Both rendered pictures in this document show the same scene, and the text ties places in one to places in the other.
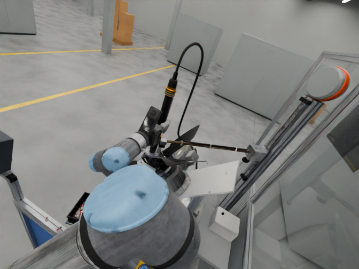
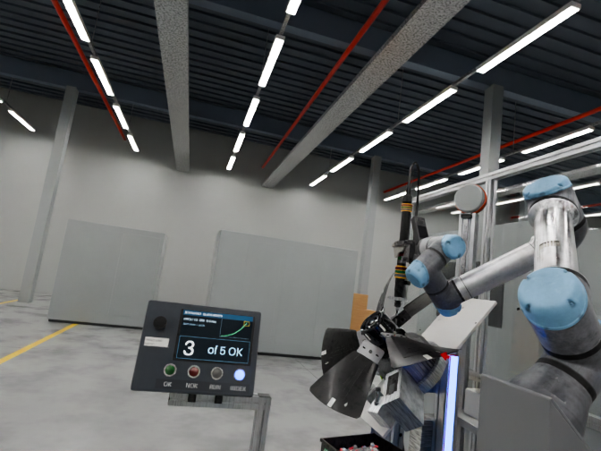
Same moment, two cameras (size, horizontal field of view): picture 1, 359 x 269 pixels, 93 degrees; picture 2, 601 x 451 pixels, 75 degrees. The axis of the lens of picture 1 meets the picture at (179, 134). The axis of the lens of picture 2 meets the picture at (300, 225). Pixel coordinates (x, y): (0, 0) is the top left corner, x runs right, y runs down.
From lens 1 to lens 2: 135 cm
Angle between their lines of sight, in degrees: 48
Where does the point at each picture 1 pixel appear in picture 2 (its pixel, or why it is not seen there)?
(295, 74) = (324, 273)
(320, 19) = (295, 207)
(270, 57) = (279, 256)
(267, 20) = (224, 217)
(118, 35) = not seen: outside the picture
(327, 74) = (468, 191)
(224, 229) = not seen: hidden behind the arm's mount
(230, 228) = not seen: hidden behind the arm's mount
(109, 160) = (456, 242)
